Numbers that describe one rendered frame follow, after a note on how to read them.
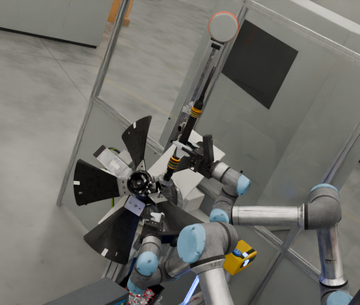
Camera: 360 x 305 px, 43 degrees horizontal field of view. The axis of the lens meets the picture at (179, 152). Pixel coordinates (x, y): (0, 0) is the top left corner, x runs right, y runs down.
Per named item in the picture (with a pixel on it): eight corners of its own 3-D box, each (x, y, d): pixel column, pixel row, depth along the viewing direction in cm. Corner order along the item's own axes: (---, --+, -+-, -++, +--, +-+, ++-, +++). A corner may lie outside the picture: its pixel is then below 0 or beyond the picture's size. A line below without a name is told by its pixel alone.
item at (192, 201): (180, 193, 287) (187, 179, 282) (199, 209, 279) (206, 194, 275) (162, 198, 274) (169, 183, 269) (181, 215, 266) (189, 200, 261)
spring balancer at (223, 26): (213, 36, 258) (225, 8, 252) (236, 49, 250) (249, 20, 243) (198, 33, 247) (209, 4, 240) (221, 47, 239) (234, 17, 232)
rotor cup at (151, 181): (141, 173, 223) (132, 162, 212) (167, 183, 218) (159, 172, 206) (127, 200, 219) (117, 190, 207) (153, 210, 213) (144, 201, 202)
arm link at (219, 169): (224, 169, 185) (232, 164, 192) (215, 163, 186) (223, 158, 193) (216, 184, 188) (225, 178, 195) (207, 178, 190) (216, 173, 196)
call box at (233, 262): (233, 254, 232) (242, 238, 228) (248, 267, 228) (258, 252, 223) (215, 264, 220) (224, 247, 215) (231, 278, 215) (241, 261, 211)
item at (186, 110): (178, 117, 264) (184, 103, 260) (190, 121, 264) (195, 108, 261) (176, 123, 255) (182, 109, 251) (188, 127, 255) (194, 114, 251)
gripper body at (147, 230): (146, 215, 190) (141, 232, 179) (166, 220, 190) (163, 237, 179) (141, 230, 193) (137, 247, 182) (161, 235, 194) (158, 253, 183)
